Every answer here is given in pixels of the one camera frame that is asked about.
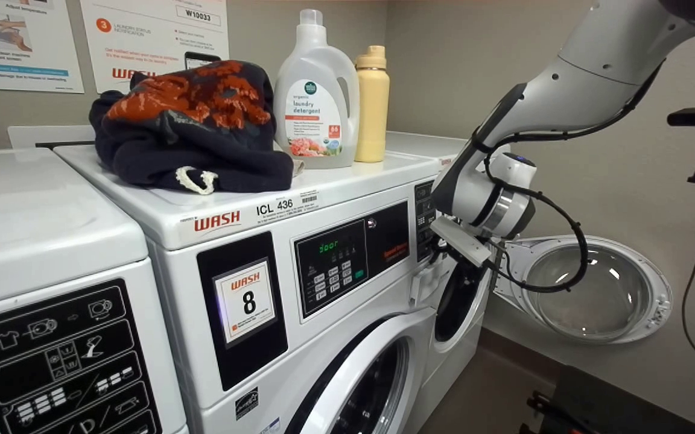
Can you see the wall poster with orange dot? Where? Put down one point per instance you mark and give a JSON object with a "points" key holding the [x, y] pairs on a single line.
{"points": [[156, 31]]}

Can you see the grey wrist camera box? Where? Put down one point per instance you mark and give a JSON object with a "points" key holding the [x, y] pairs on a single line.
{"points": [[464, 236]]}

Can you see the white washer with number card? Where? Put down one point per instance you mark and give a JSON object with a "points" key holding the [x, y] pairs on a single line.
{"points": [[349, 188]]}

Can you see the white washer with large label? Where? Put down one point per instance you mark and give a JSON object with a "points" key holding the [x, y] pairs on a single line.
{"points": [[43, 217]]}

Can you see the black floor base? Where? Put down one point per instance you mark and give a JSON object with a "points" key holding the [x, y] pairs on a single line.
{"points": [[604, 411]]}

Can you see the yellow bottle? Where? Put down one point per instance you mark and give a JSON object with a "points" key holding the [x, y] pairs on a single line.
{"points": [[373, 103]]}

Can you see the dark navy garment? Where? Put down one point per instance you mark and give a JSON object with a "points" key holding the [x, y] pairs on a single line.
{"points": [[204, 144]]}

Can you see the white round glass washer door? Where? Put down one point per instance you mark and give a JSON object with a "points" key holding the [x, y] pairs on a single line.
{"points": [[604, 296], [338, 353]]}

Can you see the black button control panel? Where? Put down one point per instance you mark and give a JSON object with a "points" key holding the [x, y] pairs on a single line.
{"points": [[379, 231]]}

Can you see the translucent white detergent bottle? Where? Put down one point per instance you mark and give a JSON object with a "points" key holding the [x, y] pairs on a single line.
{"points": [[314, 103]]}

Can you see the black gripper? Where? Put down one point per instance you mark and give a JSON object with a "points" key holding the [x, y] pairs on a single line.
{"points": [[472, 261]]}

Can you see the white washer beside wall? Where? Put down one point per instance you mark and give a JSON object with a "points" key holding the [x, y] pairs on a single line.
{"points": [[420, 144]]}

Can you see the black panel with number card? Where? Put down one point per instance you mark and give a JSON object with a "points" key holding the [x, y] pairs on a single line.
{"points": [[243, 353]]}

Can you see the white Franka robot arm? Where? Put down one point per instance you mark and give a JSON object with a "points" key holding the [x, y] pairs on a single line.
{"points": [[604, 73]]}

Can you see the white detergent drawer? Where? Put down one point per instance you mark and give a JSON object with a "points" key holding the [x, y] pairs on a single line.
{"points": [[425, 285]]}

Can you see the black washer instruction label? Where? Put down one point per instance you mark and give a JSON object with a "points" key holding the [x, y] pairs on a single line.
{"points": [[425, 217], [59, 361]]}

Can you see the wall poster with blue stripe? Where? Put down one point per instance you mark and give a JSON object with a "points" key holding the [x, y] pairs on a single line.
{"points": [[18, 38]]}

